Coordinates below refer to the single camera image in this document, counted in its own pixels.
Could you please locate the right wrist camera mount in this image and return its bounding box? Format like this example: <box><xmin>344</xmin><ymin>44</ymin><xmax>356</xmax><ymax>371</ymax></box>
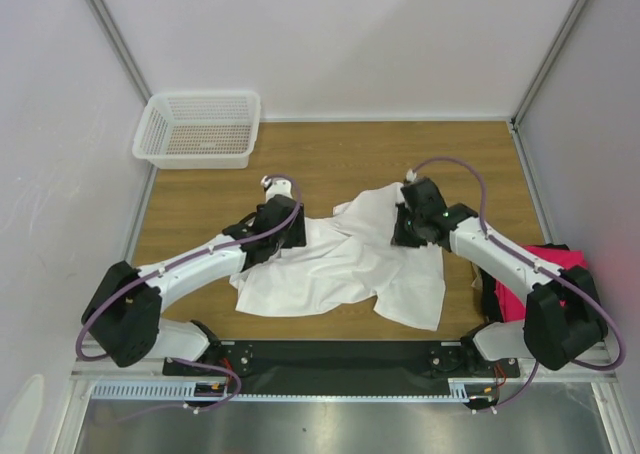
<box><xmin>404</xmin><ymin>169</ymin><xmax>423</xmax><ymax>185</ymax></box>

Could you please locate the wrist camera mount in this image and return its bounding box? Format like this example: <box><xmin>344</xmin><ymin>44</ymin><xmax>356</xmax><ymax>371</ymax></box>
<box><xmin>260</xmin><ymin>176</ymin><xmax>294</xmax><ymax>201</ymax></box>
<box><xmin>404</xmin><ymin>169</ymin><xmax>423</xmax><ymax>185</ymax></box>

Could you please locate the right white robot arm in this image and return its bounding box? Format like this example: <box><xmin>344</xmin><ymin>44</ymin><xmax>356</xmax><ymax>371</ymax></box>
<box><xmin>392</xmin><ymin>177</ymin><xmax>608</xmax><ymax>376</ymax></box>

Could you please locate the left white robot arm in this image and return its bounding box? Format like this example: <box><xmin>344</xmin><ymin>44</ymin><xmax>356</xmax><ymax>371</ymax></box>
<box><xmin>75</xmin><ymin>194</ymin><xmax>306</xmax><ymax>374</ymax></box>

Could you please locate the folded black t shirt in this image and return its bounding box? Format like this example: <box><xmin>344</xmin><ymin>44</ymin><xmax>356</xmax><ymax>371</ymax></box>
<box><xmin>471</xmin><ymin>244</ymin><xmax>586</xmax><ymax>323</ymax></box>

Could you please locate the white plastic basket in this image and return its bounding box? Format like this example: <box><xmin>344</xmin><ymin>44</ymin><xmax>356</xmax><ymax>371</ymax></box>
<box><xmin>132</xmin><ymin>90</ymin><xmax>261</xmax><ymax>170</ymax></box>

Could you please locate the right corner aluminium post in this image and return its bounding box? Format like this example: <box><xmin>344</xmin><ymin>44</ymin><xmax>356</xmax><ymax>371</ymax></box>
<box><xmin>510</xmin><ymin>0</ymin><xmax>591</xmax><ymax>129</ymax></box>

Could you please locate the corner aluminium post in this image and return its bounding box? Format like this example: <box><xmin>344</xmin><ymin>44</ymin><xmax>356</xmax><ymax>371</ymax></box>
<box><xmin>510</xmin><ymin>0</ymin><xmax>591</xmax><ymax>129</ymax></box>
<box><xmin>85</xmin><ymin>0</ymin><xmax>152</xmax><ymax>104</ymax></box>

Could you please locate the left corner aluminium post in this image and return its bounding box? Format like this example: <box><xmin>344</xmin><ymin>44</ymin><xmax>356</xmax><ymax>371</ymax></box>
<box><xmin>85</xmin><ymin>0</ymin><xmax>152</xmax><ymax>104</ymax></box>

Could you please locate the aluminium frame rail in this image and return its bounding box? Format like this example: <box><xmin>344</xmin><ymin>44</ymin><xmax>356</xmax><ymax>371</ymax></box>
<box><xmin>73</xmin><ymin>346</ymin><xmax>616</xmax><ymax>412</ymax></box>

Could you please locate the white t shirt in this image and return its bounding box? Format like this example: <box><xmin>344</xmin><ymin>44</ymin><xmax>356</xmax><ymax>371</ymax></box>
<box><xmin>229</xmin><ymin>182</ymin><xmax>446</xmax><ymax>331</ymax></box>

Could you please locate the folded pink t shirt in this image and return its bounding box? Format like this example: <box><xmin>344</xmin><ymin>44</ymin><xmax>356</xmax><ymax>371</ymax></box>
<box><xmin>494</xmin><ymin>246</ymin><xmax>588</xmax><ymax>309</ymax></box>

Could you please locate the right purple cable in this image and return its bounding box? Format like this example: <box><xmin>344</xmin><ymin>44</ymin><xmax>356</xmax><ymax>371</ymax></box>
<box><xmin>407</xmin><ymin>156</ymin><xmax>629</xmax><ymax>415</ymax></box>

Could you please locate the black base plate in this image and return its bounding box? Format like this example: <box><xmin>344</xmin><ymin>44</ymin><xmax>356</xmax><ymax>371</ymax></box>
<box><xmin>164</xmin><ymin>338</ymin><xmax>521</xmax><ymax>398</ymax></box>

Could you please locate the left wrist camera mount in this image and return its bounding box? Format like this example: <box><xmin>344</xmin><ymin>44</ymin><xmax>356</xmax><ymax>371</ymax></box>
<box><xmin>260</xmin><ymin>176</ymin><xmax>294</xmax><ymax>201</ymax></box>

